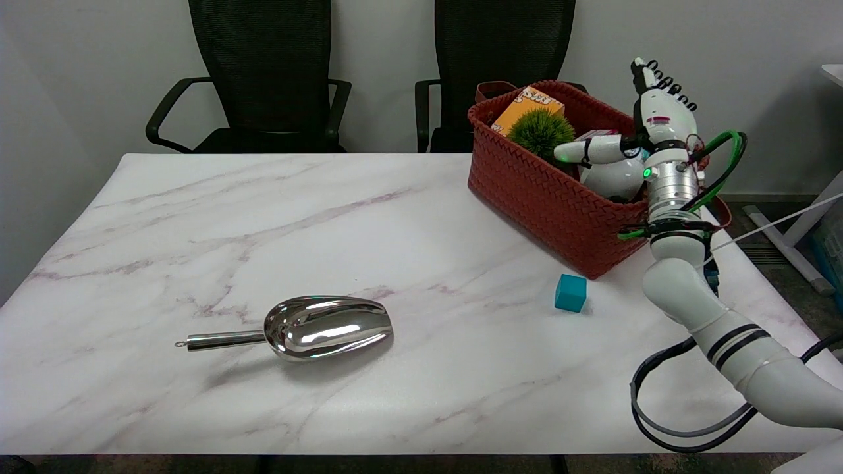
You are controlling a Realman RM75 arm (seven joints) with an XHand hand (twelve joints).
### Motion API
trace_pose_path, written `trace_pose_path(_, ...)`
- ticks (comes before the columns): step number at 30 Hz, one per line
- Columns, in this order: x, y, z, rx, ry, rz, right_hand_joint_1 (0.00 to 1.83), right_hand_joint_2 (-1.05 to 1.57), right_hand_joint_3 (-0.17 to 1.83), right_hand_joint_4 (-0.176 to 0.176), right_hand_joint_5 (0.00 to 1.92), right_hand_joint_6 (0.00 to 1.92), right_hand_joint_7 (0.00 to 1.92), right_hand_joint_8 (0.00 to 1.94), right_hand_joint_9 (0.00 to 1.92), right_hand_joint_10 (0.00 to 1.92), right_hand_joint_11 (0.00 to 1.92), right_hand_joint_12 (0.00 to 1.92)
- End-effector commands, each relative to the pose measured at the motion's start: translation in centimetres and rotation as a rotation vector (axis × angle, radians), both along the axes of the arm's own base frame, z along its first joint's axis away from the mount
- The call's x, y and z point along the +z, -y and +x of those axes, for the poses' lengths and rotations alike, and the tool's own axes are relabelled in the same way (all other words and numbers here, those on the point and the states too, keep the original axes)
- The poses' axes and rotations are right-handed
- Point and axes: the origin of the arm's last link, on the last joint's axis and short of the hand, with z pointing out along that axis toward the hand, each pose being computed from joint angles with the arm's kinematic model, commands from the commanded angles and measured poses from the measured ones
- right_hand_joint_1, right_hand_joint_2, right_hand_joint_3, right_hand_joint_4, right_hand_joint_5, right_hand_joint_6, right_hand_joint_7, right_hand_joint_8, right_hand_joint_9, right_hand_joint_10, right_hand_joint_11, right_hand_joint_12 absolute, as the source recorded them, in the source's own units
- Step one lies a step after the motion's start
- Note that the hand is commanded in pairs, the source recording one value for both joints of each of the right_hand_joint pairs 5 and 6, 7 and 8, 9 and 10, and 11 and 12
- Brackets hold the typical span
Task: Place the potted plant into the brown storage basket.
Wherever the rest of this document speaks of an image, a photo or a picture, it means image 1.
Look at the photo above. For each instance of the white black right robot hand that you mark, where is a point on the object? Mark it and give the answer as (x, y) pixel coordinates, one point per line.
(665, 115)

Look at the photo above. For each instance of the green ball plant white pot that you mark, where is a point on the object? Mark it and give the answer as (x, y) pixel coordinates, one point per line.
(543, 131)

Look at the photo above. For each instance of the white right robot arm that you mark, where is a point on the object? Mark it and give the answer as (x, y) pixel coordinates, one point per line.
(698, 309)

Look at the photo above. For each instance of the red woven basket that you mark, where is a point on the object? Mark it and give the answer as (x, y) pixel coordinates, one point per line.
(546, 197)

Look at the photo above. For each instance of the blue storage bin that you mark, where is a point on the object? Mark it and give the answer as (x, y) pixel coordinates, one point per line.
(831, 257)

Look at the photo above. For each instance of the white pink carton box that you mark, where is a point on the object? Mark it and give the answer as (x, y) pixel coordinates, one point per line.
(596, 135)

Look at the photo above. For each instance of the orange popcorn box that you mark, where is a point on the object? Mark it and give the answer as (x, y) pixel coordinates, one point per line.
(527, 105)

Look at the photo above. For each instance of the white side desk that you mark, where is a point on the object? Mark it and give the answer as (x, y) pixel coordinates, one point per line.
(803, 217)

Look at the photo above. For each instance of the black mesh office chair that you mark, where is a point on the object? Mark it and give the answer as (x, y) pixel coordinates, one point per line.
(500, 46)
(263, 72)

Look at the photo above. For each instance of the teal cube block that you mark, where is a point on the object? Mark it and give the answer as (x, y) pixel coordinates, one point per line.
(570, 293)

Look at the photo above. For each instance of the shiny metal scoop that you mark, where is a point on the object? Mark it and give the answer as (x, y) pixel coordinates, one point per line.
(323, 326)

